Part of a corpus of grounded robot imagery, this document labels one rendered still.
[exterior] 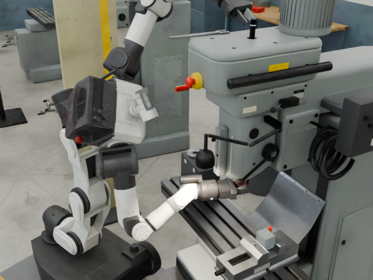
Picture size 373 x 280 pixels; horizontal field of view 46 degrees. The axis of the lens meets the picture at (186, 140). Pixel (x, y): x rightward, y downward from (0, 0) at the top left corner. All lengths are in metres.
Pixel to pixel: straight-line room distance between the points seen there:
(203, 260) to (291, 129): 0.74
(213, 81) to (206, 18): 7.55
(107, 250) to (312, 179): 1.23
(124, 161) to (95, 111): 0.22
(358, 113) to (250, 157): 0.44
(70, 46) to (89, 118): 1.56
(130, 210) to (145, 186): 2.40
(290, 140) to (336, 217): 0.52
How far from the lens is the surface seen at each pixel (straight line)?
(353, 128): 1.63
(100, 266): 2.54
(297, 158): 1.88
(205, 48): 1.53
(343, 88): 1.92
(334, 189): 2.07
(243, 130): 1.67
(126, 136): 1.76
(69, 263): 2.59
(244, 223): 2.14
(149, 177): 4.31
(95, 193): 2.22
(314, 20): 1.72
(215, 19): 9.14
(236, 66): 1.49
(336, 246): 2.27
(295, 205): 2.19
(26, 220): 3.96
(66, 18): 3.16
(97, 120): 1.70
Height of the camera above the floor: 2.29
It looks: 27 degrees down
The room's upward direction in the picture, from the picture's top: 1 degrees clockwise
